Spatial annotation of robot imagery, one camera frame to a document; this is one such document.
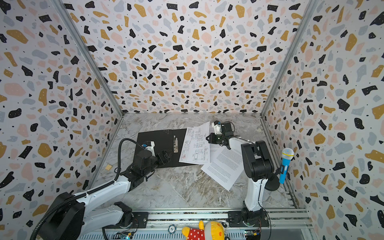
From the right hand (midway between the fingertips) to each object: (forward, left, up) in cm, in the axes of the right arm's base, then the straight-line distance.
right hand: (204, 135), depth 97 cm
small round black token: (-21, +53, -8) cm, 58 cm away
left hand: (-16, +21, +5) cm, 26 cm away
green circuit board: (-53, +37, -8) cm, 66 cm away
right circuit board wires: (-52, -24, -10) cm, 58 cm away
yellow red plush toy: (-51, -3, -1) cm, 51 cm away
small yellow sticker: (-20, +58, -7) cm, 62 cm away
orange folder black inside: (+2, +23, -10) cm, 25 cm away
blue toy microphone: (-23, -38, +17) cm, 48 cm away
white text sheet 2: (-7, -7, -8) cm, 12 cm away
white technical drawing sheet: (-4, +6, -10) cm, 12 cm away
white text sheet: (-18, -14, -9) cm, 25 cm away
